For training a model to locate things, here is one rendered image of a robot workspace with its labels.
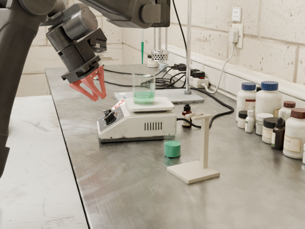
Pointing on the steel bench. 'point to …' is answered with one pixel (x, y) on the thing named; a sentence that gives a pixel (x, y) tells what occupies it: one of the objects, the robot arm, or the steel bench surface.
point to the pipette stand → (200, 169)
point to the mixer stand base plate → (170, 95)
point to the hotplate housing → (139, 126)
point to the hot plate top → (164, 102)
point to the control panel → (113, 121)
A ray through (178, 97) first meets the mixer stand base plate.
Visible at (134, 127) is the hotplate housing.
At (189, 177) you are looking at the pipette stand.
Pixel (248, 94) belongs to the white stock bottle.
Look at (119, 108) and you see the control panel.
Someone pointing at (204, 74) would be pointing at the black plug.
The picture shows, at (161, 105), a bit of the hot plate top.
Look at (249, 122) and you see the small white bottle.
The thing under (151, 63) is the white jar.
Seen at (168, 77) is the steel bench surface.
